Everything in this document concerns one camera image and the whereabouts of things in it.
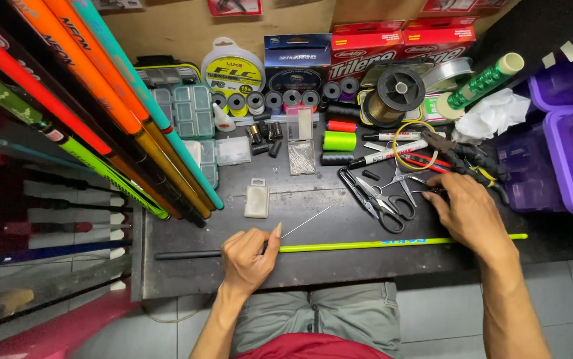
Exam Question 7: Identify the person's left hand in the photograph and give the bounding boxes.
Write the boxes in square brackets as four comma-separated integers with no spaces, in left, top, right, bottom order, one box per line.
[221,222,283,296]

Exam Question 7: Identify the person's right hand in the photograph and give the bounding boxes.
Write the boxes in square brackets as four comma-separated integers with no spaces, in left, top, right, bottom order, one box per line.
[421,172,517,263]

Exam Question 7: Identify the thin metal wire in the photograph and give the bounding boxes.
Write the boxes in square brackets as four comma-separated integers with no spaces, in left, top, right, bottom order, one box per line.
[281,195,348,239]

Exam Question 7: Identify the neon yellow fishing rod blank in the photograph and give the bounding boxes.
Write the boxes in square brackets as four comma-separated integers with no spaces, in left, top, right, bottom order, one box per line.
[154,233,529,261]

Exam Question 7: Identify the black and yellow pliers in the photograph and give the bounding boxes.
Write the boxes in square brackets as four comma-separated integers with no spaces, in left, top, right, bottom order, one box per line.
[420,129,513,205]

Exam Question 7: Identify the small white plastic case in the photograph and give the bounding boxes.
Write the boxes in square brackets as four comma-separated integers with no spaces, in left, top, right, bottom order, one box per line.
[244,178,271,219]

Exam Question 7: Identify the small silver scissors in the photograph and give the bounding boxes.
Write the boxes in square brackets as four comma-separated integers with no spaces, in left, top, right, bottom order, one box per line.
[380,160,429,208]

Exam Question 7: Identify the dark purple plastic container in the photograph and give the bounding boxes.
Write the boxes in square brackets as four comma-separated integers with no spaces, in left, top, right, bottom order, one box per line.
[495,124,567,213]

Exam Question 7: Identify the person's grey shorts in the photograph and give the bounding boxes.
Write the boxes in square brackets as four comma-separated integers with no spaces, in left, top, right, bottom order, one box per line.
[229,281,403,359]

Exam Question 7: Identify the white marker pen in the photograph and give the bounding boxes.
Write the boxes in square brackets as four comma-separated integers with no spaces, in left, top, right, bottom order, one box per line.
[361,131,447,142]
[348,139,430,170]

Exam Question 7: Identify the crumpled white tissue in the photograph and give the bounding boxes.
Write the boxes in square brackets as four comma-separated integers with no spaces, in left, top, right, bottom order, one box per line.
[452,88,532,145]

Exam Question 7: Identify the yellow loop of line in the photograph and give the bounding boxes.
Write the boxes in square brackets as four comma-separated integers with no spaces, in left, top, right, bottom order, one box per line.
[392,121,440,171]

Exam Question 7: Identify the small green compartment box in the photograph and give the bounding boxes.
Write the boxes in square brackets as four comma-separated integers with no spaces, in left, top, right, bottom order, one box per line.
[183,139,220,189]

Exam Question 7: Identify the person's red shirt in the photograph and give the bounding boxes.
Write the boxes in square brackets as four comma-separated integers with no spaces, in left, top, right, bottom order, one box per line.
[233,332,393,359]

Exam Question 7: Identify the small clear plastic box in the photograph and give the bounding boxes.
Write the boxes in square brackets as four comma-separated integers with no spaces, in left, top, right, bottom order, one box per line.
[215,136,253,167]

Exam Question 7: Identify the black thread snips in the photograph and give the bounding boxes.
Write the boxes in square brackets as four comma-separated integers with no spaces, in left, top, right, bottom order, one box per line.
[338,167,384,220]

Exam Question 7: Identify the clear box of pins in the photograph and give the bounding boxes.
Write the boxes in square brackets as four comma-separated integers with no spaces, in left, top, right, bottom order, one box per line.
[286,107,317,177]

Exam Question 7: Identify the cluster of small black ferrules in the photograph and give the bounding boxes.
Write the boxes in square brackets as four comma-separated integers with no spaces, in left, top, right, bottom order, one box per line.
[244,119,285,160]

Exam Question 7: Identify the green metallic thread cone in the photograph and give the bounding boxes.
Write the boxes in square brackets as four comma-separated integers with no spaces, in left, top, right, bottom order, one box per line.
[435,52,525,121]

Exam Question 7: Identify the black thread spool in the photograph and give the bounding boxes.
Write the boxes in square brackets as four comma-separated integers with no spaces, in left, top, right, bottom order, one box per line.
[325,103,362,119]
[319,152,355,167]

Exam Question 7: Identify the white glue bottle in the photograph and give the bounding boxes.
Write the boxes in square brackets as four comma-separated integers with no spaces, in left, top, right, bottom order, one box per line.
[211,102,238,133]

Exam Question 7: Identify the large black spool brown line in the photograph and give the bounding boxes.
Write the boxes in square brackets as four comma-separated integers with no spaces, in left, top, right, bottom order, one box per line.
[363,66,427,126]

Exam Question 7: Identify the clear spool of line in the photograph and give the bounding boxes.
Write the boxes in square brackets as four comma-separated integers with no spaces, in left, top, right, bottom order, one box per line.
[420,56,475,94]

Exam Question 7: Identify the yellow-rimmed metal tin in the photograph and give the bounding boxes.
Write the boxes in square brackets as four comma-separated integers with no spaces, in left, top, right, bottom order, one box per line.
[357,62,436,129]

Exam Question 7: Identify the neon green thread spool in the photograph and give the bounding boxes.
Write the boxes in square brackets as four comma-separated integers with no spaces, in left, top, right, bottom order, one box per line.
[322,130,358,152]

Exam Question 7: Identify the orange thread spool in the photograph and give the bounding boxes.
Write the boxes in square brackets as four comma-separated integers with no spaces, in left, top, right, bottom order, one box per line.
[326,120,358,134]

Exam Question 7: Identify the green clear compartment box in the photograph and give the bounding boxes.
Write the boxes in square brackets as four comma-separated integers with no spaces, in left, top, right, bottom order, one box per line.
[150,83,216,140]

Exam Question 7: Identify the row of small thread spools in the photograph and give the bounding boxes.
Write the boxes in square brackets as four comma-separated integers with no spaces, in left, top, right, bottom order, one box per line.
[211,76,361,118]

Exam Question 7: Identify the red fishing line box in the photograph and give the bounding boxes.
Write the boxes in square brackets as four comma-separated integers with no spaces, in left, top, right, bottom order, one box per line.
[329,20,407,83]
[403,16,477,64]

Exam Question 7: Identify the white yellow-label line spool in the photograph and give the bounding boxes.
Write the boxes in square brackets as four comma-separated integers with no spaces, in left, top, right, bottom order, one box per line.
[200,37,267,99]

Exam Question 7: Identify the rack of dark fishing rods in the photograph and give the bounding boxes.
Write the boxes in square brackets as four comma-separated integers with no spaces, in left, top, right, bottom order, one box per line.
[0,125,134,331]

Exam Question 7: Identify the blue fishing line box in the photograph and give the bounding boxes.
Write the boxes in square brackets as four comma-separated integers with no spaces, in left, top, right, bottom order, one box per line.
[264,33,333,96]

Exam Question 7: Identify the black-lidded clear tackle box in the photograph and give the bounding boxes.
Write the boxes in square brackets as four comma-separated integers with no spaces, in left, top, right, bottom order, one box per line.
[133,54,203,89]

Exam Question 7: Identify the red hanging packet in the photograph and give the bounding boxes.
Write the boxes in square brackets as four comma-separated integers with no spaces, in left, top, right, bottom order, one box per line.
[206,0,264,18]
[420,0,513,14]

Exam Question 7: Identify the bundle of colourful fishing rods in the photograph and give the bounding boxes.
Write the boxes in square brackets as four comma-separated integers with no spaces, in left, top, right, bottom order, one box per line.
[0,0,225,228]

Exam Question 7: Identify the red-handled tool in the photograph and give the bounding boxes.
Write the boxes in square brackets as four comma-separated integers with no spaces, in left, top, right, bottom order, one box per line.
[400,152,455,175]

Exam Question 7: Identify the black-handled scissors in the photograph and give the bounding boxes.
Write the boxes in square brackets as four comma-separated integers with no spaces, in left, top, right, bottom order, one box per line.
[355,176,417,234]

